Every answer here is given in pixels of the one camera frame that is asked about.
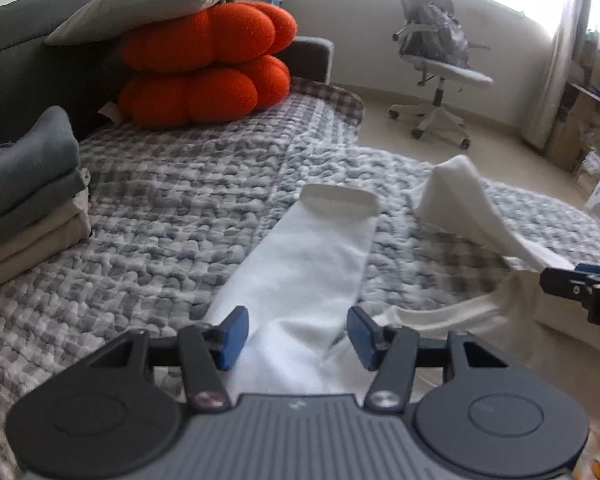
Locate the curtain beside wooden shelf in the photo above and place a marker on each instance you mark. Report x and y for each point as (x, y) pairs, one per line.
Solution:
(555, 60)

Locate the white office chair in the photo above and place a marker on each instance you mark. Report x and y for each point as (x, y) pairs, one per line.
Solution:
(445, 72)

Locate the grey sofa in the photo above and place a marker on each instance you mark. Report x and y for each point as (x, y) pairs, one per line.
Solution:
(20, 60)

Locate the folded beige garment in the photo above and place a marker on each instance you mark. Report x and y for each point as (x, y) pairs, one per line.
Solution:
(35, 250)

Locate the grey gingham sofa cover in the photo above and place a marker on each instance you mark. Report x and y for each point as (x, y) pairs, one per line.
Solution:
(180, 185)

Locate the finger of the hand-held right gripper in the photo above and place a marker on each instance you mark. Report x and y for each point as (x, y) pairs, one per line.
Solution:
(562, 282)

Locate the light grey pillow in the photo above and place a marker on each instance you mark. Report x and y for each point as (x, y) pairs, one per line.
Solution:
(150, 0)

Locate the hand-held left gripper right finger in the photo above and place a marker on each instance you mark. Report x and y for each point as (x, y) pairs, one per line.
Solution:
(362, 340)

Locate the white pants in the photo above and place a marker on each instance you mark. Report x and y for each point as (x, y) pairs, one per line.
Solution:
(305, 270)

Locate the wooden shelf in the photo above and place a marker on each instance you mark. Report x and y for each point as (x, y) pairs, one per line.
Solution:
(580, 125)

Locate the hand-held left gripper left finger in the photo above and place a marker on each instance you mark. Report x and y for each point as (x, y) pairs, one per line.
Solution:
(234, 337)

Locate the folded grey garment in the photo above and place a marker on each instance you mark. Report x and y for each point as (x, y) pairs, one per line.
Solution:
(25, 170)

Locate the plastic wrapped grey bundle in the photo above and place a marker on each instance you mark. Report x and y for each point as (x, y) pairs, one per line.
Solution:
(437, 35)

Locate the orange pumpkin cushion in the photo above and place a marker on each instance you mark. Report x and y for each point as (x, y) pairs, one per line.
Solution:
(205, 95)
(210, 35)

